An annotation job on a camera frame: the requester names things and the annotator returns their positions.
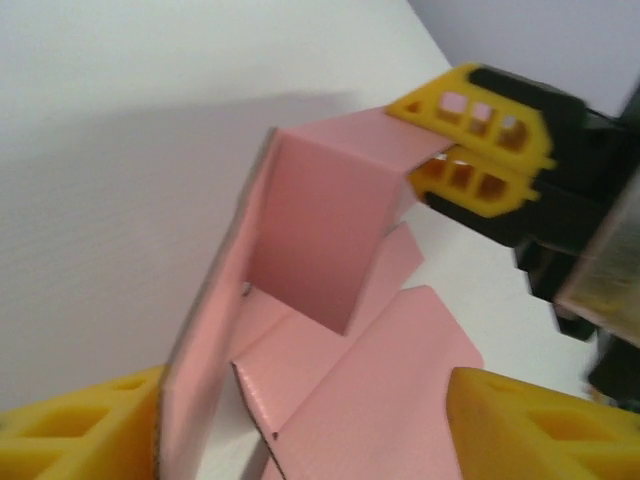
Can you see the pink paper box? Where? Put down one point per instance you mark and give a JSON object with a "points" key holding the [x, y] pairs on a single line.
{"points": [[310, 240]]}

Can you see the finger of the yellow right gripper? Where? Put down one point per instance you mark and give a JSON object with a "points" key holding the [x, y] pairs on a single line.
{"points": [[430, 97], [510, 197]]}

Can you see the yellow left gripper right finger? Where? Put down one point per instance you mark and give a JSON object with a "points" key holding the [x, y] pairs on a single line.
{"points": [[500, 430]]}

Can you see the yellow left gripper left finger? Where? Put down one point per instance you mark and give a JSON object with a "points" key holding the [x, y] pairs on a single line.
{"points": [[75, 440]]}

